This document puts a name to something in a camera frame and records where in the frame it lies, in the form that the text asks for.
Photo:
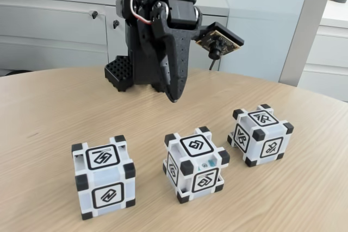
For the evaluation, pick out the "white cube with diamond symbol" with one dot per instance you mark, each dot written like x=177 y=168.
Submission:
x=195 y=146

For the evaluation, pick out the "white cube with crossed symbol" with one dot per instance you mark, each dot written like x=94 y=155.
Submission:
x=263 y=119

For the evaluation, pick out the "black cabinet key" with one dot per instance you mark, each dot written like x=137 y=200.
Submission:
x=115 y=24
x=94 y=14

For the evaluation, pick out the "white cube with bolt symbol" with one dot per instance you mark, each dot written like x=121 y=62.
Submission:
x=104 y=158

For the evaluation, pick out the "white drawer unit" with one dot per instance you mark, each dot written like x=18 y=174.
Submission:
x=329 y=52

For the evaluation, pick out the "bare camera board with lens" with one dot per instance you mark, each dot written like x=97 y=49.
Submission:
x=217 y=41

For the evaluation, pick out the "grey metal post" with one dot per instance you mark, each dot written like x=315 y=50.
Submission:
x=304 y=31

